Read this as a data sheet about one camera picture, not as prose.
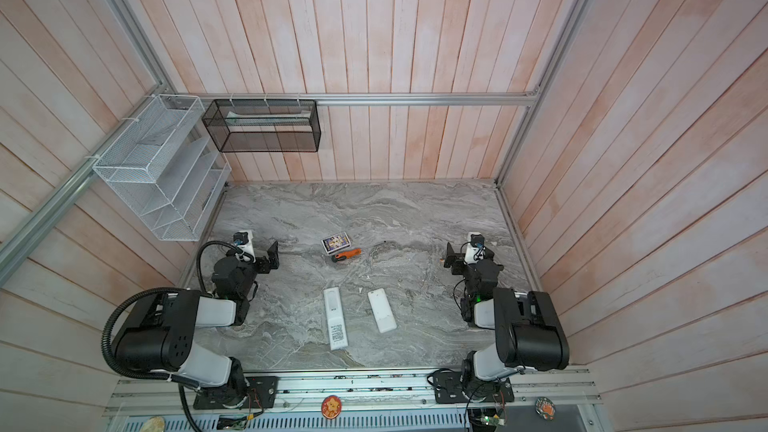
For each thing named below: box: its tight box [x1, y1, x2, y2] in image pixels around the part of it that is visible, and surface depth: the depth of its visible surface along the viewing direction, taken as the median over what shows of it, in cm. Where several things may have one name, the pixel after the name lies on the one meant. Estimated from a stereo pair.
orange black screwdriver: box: [331, 248, 363, 263], surface depth 99 cm
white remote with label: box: [323, 287, 349, 351], surface depth 86 cm
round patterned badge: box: [534, 396, 556, 421], surface depth 73 cm
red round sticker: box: [321, 395, 343, 420], surface depth 73 cm
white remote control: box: [368, 288, 398, 333], surface depth 88 cm
